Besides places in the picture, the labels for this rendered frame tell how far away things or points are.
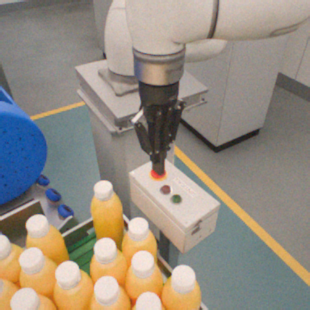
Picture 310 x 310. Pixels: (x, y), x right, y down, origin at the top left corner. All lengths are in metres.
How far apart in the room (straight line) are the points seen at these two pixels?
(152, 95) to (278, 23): 0.22
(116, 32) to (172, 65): 0.52
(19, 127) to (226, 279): 1.38
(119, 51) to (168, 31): 0.56
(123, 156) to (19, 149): 0.42
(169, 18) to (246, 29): 0.12
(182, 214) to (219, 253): 1.28
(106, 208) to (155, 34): 0.38
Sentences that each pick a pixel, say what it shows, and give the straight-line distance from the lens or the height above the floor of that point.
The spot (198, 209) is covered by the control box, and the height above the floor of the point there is 1.10.
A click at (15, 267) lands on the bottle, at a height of 1.06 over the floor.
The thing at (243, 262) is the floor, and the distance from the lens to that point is 1.92.
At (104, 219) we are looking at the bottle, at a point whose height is 1.05.
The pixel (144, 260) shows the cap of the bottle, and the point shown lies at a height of 1.12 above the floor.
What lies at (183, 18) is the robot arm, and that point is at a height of 1.46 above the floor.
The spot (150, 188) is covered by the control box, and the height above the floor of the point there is 1.10.
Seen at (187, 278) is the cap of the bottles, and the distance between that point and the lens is 0.56.
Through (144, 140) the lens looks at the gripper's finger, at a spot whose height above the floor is 1.23.
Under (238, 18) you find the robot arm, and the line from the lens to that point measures 0.51.
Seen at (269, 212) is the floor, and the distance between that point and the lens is 2.18.
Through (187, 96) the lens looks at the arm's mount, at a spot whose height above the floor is 1.06.
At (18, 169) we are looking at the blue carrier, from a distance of 0.90.
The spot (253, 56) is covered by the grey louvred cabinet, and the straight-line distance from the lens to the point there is 2.22.
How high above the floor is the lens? 1.61
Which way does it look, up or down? 42 degrees down
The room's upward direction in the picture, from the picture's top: straight up
